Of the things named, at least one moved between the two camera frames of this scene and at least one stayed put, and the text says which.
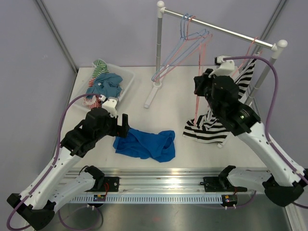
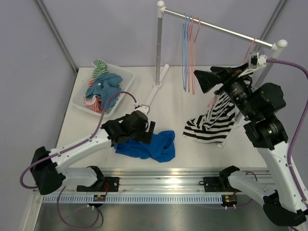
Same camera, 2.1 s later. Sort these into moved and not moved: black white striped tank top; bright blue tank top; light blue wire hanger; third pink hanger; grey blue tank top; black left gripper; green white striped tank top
Moved: black left gripper; light blue wire hanger
Not moved: green white striped tank top; grey blue tank top; bright blue tank top; black white striped tank top; third pink hanger
